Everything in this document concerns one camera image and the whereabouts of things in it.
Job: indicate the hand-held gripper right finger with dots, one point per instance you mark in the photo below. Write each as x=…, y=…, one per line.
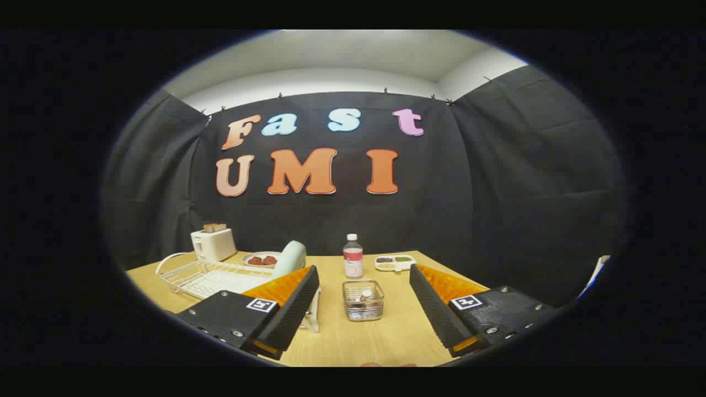
x=436, y=314

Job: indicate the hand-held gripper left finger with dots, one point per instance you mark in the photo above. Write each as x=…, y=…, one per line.
x=292, y=314

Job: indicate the mint green plate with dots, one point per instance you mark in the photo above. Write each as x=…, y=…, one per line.
x=289, y=258

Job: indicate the small white plate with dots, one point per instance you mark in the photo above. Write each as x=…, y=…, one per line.
x=255, y=255

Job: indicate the red food piece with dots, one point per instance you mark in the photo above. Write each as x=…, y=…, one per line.
x=269, y=260
x=255, y=261

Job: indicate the white divided bean tray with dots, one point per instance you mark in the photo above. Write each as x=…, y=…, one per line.
x=394, y=264

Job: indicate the clear plastic water bottle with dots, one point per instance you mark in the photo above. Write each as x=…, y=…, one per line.
x=353, y=262

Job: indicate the white toaster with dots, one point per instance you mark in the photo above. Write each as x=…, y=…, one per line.
x=216, y=245

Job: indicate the toast slices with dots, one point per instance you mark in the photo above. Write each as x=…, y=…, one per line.
x=214, y=227

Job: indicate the black backdrop cloth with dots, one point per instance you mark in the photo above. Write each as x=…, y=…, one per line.
x=496, y=182

